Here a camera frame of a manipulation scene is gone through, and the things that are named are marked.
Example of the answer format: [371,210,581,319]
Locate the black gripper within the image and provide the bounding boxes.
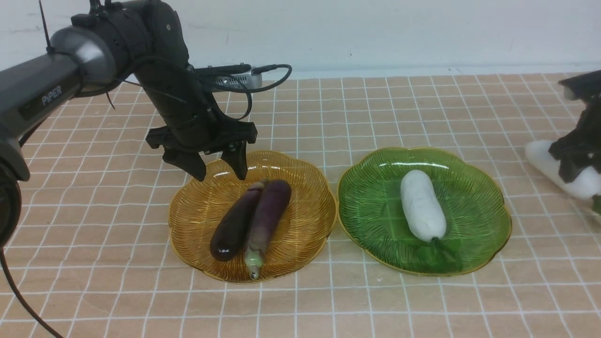
[134,0,258,182]

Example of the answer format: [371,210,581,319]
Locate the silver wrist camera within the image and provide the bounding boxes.
[193,63,262,92]

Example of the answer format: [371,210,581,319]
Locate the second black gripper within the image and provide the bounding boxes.
[548,70,601,183]

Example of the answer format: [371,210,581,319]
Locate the green plastic plate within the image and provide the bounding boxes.
[338,147,513,277]

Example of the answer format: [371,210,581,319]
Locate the light purple eggplant green stem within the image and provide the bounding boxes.
[243,179,292,282]

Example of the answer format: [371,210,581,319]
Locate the amber plastic plate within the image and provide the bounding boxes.
[168,150,337,284]

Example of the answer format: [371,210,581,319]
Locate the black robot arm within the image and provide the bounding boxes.
[0,0,293,247]

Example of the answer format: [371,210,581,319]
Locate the dark purple eggplant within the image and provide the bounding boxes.
[209,179,269,262]

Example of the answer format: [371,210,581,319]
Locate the checkered orange tablecloth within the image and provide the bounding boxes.
[6,74,600,338]

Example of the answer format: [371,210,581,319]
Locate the white radish green leaves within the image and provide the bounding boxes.
[400,169,463,273]

